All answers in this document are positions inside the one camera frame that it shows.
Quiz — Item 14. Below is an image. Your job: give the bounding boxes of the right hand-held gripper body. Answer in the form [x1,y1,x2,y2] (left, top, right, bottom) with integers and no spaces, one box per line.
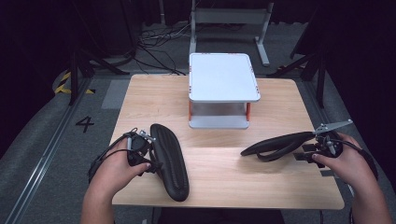
[301,119,355,166]

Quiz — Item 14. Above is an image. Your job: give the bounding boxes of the yellow black hazard tape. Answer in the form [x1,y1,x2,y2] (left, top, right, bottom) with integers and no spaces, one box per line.
[53,71,96,95]

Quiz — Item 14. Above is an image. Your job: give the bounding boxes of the person's right hand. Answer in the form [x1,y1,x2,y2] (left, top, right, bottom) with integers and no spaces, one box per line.
[311,132,372,194]

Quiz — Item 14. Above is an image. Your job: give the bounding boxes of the metal floor rail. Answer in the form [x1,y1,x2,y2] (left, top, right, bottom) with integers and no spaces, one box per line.
[3,77,93,224]

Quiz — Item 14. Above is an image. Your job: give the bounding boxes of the grey metal stand frame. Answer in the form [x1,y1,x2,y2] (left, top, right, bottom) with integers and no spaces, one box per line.
[188,0,276,67]

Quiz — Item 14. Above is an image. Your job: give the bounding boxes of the black slipper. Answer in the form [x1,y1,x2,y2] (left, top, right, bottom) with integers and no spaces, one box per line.
[148,123,191,203]
[239,131,317,163]

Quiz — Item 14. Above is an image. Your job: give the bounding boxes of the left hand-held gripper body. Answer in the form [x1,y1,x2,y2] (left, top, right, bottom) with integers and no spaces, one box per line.
[125,127,157,167]

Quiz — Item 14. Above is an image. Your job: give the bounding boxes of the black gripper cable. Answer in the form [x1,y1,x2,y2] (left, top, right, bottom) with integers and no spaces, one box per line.
[87,127,138,185]
[329,137,379,182]

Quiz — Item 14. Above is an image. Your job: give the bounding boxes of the white two-tier shelf rack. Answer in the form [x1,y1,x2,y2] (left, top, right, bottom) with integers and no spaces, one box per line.
[188,52,262,131]

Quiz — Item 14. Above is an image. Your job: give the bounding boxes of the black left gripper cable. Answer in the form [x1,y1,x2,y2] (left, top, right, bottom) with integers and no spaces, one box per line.
[87,127,138,185]

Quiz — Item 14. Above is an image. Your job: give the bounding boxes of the person's left hand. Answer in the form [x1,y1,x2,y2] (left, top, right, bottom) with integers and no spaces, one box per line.
[88,145,153,200]

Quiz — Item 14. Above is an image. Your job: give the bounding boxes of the black tripod stand legs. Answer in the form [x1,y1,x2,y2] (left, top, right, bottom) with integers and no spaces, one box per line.
[266,51,329,109]
[68,46,131,106]

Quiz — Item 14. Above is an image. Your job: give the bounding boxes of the person's dark clothing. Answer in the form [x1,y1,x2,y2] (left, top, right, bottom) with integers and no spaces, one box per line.
[155,207,287,224]

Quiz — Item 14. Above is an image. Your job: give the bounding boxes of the tangle of black floor cables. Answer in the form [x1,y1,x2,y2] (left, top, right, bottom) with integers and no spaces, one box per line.
[134,21,191,77]

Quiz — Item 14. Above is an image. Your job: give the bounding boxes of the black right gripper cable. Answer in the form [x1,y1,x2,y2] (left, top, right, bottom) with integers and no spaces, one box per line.
[329,137,379,182]

